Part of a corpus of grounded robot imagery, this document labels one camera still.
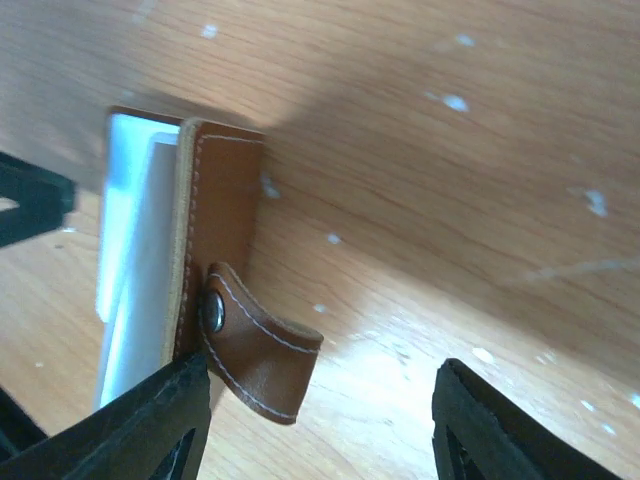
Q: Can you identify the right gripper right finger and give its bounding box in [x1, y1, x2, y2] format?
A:
[432, 358, 619, 480]

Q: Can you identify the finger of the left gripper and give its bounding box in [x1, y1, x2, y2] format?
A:
[1, 153, 76, 247]

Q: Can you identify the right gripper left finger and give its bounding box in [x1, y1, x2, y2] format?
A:
[1, 353, 211, 479]

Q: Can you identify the brown leather card holder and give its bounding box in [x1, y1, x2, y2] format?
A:
[92, 105, 324, 426]

